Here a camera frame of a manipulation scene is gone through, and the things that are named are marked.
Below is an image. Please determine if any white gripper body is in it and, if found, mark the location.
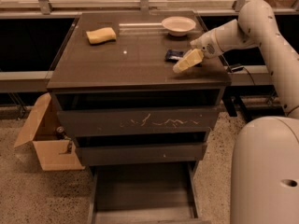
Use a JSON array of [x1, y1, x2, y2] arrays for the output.
[[190, 29, 223, 59]]

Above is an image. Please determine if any can in cardboard box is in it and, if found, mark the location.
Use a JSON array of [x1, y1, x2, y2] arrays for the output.
[[56, 126, 67, 139]]

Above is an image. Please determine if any dark grey drawer cabinet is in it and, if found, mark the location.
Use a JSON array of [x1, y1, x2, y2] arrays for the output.
[[46, 10, 233, 224]]

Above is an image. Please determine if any cardboard box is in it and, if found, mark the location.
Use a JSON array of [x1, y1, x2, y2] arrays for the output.
[[14, 93, 85, 171]]

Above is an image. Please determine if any bottom drawer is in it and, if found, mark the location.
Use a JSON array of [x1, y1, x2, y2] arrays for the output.
[[87, 162, 211, 224]]

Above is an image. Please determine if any black wheeled stand leg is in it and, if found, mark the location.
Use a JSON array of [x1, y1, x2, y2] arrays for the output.
[[222, 94, 252, 122]]

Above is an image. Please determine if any white bowl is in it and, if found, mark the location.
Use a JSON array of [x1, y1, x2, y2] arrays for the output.
[[162, 17, 196, 36]]

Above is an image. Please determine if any top drawer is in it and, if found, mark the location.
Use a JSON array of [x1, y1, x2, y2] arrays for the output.
[[52, 89, 223, 137]]

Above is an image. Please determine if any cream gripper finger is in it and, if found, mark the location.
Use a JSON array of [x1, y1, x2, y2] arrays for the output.
[[173, 49, 204, 74]]

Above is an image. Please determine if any blue rxbar wrapper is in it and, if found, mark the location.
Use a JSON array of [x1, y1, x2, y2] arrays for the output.
[[165, 49, 188, 64]]

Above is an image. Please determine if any drawer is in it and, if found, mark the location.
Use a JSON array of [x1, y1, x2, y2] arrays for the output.
[[87, 162, 211, 224], [52, 89, 223, 137], [76, 132, 206, 166]]

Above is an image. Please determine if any black power adapter with cable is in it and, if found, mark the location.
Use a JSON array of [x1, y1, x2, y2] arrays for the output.
[[226, 64, 256, 86]]

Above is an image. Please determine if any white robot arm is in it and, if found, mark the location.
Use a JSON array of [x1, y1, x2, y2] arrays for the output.
[[173, 0, 299, 224]]

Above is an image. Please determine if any middle drawer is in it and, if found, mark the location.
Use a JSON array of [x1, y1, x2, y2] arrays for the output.
[[76, 132, 206, 166]]

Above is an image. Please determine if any yellow sponge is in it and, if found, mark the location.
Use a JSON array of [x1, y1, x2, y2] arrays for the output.
[[86, 27, 116, 45]]

